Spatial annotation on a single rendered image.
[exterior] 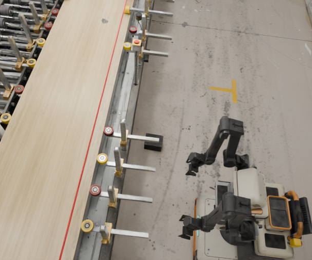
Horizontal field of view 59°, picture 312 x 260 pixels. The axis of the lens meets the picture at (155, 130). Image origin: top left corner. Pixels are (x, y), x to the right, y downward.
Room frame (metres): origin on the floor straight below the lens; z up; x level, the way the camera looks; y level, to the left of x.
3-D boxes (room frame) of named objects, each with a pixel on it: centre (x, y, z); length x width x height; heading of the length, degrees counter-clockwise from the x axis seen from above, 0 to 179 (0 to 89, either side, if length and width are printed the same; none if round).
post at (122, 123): (1.09, 0.25, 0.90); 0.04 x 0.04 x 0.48; 1
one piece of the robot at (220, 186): (0.64, -0.55, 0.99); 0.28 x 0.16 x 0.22; 1
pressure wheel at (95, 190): (0.62, 0.37, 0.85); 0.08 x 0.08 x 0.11
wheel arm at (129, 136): (1.13, 0.18, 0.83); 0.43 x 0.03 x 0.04; 91
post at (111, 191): (0.59, 0.24, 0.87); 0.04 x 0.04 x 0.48; 1
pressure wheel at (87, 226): (0.37, 0.36, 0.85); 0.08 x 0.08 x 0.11
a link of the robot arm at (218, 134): (0.85, -0.37, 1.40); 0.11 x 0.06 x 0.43; 1
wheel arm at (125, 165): (0.88, 0.17, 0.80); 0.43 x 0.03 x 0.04; 91
